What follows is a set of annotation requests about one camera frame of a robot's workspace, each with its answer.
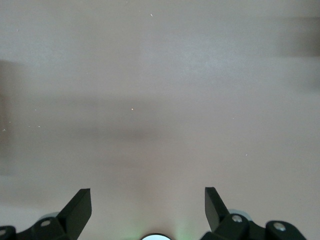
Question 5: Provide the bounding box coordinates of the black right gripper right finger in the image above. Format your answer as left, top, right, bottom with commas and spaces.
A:
201, 186, 308, 240

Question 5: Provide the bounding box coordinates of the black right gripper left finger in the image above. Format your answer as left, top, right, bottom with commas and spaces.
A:
0, 188, 92, 240

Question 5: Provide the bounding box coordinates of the brown table cloth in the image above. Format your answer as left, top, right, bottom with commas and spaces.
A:
0, 0, 320, 240

